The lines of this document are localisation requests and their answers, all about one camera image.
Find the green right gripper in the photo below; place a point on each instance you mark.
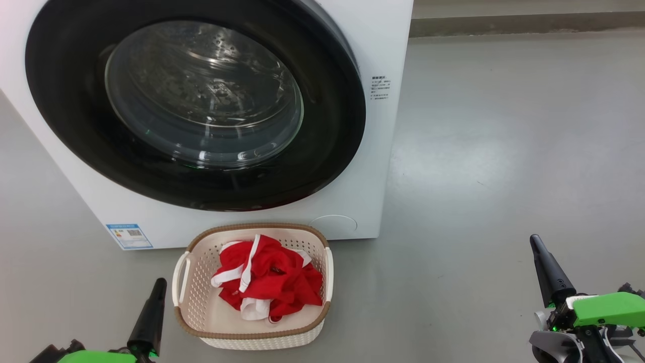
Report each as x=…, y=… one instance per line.
x=609, y=310

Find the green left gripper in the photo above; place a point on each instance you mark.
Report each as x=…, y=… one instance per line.
x=95, y=357

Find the red and white garment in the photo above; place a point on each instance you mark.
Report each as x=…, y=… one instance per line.
x=282, y=282

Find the black glass washing machine door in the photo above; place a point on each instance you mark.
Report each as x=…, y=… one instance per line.
x=70, y=116

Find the cream laundry basket brown rim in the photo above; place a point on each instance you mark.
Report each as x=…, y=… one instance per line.
x=201, y=312

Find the white washing machine body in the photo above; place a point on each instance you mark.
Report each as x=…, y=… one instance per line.
x=383, y=176

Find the blue energy label sticker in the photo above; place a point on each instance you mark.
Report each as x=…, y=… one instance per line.
x=129, y=236

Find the round white filter cover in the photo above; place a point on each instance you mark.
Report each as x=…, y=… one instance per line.
x=332, y=224

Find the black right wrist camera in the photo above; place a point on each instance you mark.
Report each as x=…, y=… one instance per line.
x=632, y=289

